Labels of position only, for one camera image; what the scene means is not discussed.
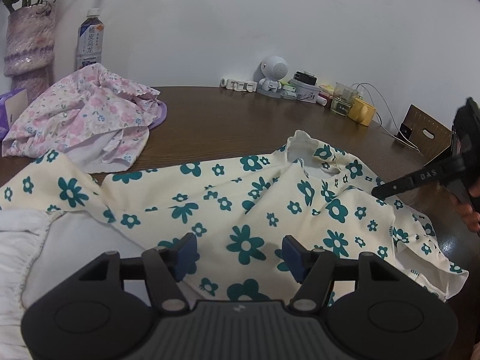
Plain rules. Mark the black phone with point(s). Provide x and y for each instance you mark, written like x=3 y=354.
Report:
x=404 y=132

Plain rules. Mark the black charger block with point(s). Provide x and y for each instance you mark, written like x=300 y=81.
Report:
x=306 y=78

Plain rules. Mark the purple tissue pack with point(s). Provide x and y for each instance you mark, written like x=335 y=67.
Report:
x=12 y=105

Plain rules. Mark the pink purple vase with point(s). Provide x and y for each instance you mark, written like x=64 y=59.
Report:
x=29 y=54

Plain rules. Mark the white power strip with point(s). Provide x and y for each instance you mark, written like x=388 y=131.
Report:
x=248 y=86

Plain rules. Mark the green white small boxes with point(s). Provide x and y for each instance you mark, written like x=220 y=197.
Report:
x=288 y=91

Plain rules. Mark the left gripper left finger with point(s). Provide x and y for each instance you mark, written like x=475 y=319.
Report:
x=164 y=267

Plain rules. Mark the cream green floral dress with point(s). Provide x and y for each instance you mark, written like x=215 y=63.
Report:
x=238 y=210

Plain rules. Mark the pink floral garment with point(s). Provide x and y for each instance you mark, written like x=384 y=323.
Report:
x=100 y=120

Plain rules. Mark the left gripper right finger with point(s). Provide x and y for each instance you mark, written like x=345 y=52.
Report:
x=313 y=270

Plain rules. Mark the brown cardboard stand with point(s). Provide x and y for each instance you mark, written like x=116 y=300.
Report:
x=429 y=136

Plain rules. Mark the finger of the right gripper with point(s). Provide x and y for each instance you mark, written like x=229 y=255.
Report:
x=441 y=171

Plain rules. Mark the white tin box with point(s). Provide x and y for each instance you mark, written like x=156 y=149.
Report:
x=305 y=92

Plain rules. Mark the glass cup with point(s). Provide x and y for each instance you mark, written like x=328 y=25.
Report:
x=342 y=100

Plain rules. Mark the plastic drink bottle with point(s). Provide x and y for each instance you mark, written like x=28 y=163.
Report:
x=90 y=40

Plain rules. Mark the white astronaut figurine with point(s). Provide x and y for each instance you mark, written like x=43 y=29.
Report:
x=273 y=68

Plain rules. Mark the person right hand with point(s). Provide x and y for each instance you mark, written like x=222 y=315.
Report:
x=469 y=216

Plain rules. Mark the yellow mug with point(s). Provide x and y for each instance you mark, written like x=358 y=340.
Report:
x=361 y=112

